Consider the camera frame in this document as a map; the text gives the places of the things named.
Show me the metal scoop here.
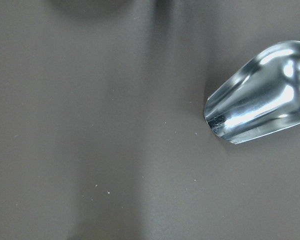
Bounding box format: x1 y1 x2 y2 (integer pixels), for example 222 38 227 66
203 40 300 145

